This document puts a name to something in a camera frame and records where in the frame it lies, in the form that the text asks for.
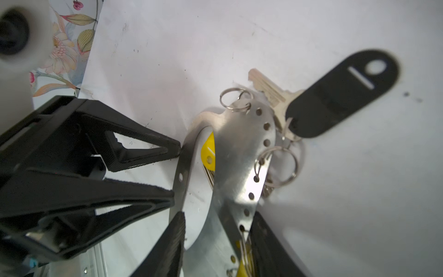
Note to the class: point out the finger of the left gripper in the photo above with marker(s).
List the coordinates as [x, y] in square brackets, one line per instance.
[122, 142]
[104, 204]

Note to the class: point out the steel key holder plate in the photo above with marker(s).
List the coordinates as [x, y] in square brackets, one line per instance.
[245, 139]

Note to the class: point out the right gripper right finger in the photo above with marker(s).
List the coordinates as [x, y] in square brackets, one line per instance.
[273, 252]

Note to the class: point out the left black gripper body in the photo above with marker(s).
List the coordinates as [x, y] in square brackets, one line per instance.
[52, 140]

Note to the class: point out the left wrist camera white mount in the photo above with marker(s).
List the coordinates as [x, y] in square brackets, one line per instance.
[26, 42]

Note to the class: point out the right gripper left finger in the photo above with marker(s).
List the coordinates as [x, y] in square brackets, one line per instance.
[165, 258]

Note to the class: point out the black key tag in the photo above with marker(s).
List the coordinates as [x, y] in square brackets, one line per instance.
[351, 85]

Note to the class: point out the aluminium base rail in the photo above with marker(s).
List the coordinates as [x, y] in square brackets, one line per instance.
[88, 264]

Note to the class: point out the silver key on black tag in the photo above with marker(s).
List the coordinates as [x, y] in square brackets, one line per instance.
[278, 98]

